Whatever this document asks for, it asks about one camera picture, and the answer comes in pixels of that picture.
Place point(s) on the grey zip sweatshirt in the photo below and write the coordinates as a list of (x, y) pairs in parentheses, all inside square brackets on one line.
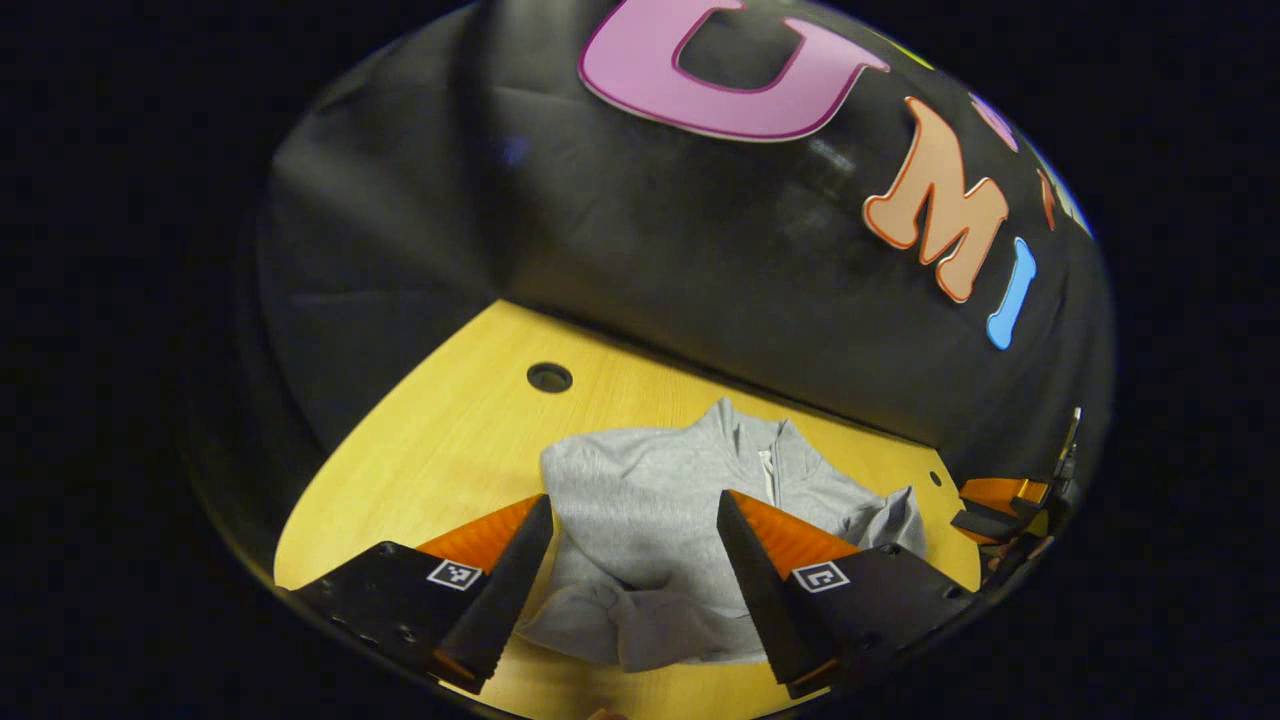
[(640, 500)]

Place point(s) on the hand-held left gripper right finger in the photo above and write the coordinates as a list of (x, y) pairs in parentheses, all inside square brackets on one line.
[(765, 600)]

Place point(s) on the black backdrop cloth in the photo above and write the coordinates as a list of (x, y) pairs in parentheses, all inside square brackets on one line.
[(650, 230)]

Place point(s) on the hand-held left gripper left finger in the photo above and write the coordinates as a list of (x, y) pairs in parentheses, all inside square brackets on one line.
[(505, 600)]

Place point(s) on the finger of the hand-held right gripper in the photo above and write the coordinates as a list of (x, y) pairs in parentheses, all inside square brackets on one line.
[(985, 524), (1000, 490)]

